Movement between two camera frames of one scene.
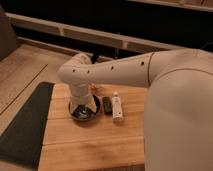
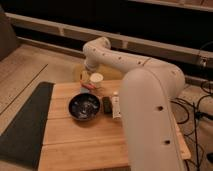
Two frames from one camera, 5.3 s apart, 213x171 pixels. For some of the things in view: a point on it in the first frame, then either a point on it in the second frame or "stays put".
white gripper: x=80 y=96 to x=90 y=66
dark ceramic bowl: x=83 y=113 stays put
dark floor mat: x=23 y=142 stays put
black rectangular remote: x=107 y=104 stays put
